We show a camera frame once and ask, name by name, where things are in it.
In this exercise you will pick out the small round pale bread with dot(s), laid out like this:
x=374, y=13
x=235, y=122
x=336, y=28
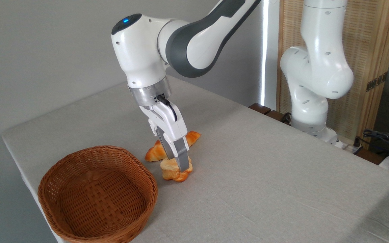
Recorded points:
x=169, y=170

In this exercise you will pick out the white power strip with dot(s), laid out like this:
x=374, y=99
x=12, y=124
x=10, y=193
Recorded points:
x=348, y=146

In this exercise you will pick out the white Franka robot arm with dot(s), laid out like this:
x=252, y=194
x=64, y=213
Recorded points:
x=140, y=50

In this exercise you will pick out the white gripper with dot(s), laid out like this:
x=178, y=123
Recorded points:
x=169, y=119

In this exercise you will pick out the braided golden bread loaf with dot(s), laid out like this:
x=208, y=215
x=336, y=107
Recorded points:
x=154, y=153

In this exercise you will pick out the dark metal screen hinge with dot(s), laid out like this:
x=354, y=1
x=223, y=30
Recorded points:
x=376, y=81

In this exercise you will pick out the brown wicker basket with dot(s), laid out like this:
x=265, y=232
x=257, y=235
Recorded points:
x=96, y=192

